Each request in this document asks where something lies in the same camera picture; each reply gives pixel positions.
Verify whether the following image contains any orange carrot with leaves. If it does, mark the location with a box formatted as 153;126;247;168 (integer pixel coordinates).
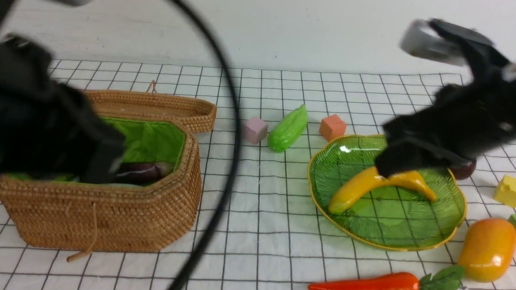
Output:
308;265;465;290

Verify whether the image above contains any green bitter gourd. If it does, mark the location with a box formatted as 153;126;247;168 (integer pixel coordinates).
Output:
267;104;308;152

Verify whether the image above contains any orange yellow mango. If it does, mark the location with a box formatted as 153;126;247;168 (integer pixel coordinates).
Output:
458;217;516;283

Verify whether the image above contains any woven rattan basket lid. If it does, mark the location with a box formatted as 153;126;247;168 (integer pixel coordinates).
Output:
85;90;217;134

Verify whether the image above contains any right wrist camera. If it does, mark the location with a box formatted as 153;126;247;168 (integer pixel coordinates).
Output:
399;19;510;67

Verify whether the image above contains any orange foam cube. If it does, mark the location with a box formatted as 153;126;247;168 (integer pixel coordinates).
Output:
319;114;348;142

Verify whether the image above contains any woven rattan basket green lining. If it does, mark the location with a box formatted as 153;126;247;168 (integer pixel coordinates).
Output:
0;117;202;253

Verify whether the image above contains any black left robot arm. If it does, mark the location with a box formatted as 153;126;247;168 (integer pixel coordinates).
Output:
0;0;125;184

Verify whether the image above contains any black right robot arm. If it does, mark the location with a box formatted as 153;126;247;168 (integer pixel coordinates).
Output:
375;63;516;177

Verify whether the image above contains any dark purple mangosteen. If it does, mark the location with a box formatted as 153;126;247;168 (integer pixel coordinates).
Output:
449;160;478;180

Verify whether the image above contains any green leaf glass plate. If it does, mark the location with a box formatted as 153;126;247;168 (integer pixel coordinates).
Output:
307;135;468;251

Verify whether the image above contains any yellow banana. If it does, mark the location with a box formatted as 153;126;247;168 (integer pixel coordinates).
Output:
328;166;437;215

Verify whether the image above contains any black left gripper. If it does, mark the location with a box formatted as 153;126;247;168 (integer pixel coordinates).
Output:
0;82;126;184

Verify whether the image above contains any purple eggplant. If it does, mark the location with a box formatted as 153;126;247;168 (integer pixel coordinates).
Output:
112;161;175;186

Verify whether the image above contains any yellow foam cube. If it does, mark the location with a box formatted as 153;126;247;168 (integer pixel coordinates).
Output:
493;175;516;208

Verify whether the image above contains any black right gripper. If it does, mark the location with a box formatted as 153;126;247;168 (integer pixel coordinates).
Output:
374;85;516;177

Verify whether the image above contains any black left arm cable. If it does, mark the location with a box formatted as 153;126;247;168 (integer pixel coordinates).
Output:
0;0;248;290

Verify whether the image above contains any pink foam cube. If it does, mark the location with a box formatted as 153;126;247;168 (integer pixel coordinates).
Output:
243;117;268;145

